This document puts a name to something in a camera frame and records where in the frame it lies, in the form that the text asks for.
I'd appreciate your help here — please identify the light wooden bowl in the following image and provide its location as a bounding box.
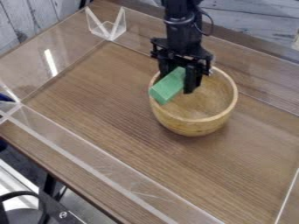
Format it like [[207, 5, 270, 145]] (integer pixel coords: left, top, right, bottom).
[[148, 67, 239, 137]]

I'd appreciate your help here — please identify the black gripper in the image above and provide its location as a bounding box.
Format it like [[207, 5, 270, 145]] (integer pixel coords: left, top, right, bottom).
[[151, 38, 214, 94]]

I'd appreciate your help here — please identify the blue object at left edge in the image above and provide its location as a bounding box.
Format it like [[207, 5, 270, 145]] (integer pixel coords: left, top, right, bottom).
[[0, 93, 15, 102]]

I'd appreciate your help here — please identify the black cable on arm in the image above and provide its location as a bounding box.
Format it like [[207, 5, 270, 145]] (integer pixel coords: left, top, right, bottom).
[[194, 7, 215, 38]]

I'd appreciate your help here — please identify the clear acrylic tray wall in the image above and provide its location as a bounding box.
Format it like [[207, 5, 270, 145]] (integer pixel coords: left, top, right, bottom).
[[0, 2, 299, 224]]

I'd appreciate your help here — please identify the green rectangular block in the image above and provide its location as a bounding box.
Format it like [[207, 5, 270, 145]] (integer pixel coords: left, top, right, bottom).
[[148, 66, 186, 105]]

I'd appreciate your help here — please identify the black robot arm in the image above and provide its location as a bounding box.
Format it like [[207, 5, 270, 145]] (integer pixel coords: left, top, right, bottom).
[[151, 0, 214, 94]]

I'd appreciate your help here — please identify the black table leg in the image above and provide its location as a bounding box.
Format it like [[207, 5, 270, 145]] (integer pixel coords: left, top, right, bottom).
[[43, 174, 58, 196]]

